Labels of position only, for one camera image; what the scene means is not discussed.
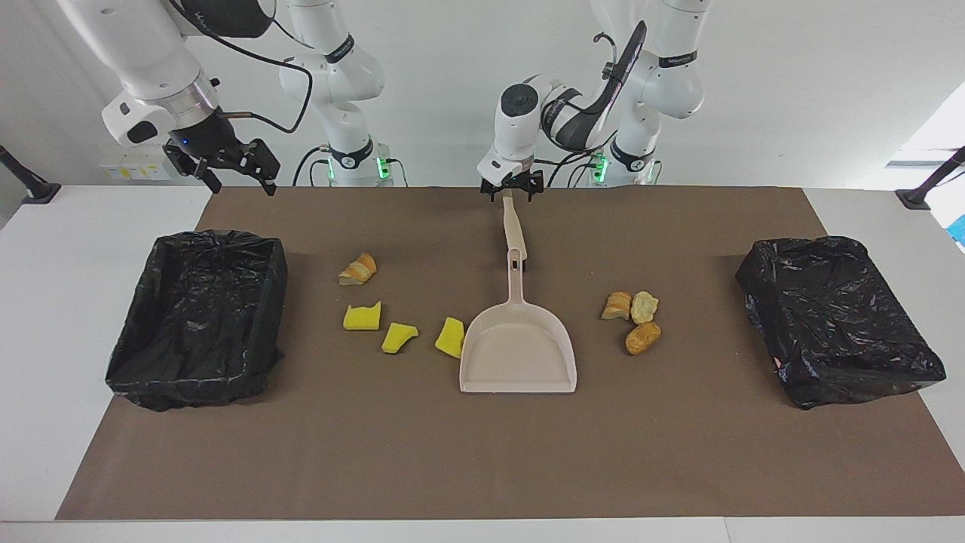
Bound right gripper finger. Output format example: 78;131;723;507
251;138;282;198
192;156;225;195

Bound beige hand brush black bristles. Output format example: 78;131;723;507
502;189;530;274

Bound yellow sponge piece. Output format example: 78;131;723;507
381;323;419;354
435;317;466;359
343;301;382;332

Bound beige plastic dustpan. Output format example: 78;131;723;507
459;260;577;394

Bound brown oval bread roll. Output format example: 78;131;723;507
625;322;662;357

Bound bin with black bag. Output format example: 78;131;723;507
106;230;289;412
735;236;947;410

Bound black stand foot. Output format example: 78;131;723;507
0;145;61;206
895;147;965;210

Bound brown table mat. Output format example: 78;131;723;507
55;186;965;521

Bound black base power cable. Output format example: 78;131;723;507
292;146;333;187
544;147;604;187

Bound white wall outlet box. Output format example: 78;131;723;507
100;145;173;182

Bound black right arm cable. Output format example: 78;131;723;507
167;0;314;135

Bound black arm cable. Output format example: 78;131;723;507
167;0;314;135
593;30;628;80

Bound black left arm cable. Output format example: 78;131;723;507
593;30;628;80

